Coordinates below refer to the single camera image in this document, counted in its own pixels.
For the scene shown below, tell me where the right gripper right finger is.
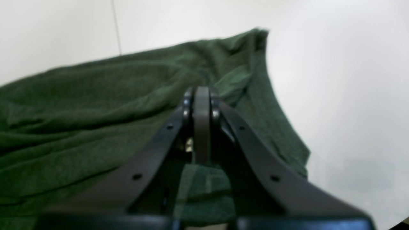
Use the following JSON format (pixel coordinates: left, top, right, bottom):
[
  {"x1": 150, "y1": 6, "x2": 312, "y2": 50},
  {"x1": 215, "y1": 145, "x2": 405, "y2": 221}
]
[{"x1": 209, "y1": 90, "x2": 372, "y2": 224}]

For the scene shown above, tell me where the dark green t-shirt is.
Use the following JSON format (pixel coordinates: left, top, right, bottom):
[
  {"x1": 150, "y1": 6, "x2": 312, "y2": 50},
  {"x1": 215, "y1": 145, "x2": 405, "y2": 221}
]
[{"x1": 1, "y1": 28, "x2": 310, "y2": 230}]

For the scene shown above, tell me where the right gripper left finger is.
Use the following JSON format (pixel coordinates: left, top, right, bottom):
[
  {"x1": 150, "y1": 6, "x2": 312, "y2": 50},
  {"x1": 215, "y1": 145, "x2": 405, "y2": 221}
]
[{"x1": 38, "y1": 87, "x2": 211, "y2": 224}]

